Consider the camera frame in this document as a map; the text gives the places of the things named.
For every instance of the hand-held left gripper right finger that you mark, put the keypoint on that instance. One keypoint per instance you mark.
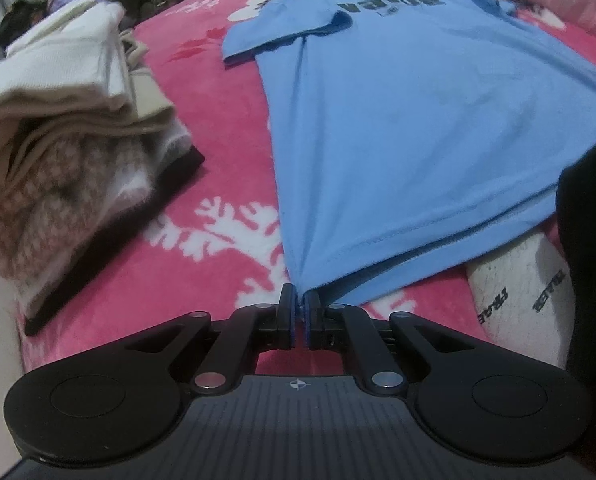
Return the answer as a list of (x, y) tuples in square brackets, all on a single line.
[(309, 320)]

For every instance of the houndstooth folded garment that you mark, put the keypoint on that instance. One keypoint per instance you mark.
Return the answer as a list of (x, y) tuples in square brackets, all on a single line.
[(32, 220)]

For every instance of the beige folded garment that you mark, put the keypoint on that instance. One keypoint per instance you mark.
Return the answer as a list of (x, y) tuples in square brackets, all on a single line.
[(77, 132)]

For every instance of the white folded garment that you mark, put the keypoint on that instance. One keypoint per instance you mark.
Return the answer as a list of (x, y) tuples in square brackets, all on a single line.
[(57, 60)]

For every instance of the blue t-shirt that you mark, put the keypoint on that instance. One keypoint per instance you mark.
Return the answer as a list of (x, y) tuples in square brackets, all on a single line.
[(403, 135)]

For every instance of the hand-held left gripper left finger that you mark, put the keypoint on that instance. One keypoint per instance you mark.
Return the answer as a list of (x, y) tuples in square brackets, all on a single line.
[(288, 317)]

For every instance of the pink printed blanket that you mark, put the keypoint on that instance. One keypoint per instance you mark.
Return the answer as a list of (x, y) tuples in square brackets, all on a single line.
[(217, 125)]

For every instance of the white printed garment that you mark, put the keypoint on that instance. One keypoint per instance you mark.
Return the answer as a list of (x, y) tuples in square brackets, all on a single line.
[(508, 280)]

